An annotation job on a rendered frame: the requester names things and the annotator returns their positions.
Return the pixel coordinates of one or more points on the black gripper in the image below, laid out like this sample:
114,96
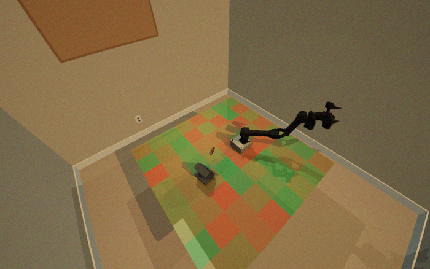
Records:
329,106

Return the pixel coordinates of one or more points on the dark grey sloped panel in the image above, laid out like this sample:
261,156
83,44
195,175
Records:
204,174

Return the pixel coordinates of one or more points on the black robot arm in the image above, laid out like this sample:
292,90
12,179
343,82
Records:
309,123

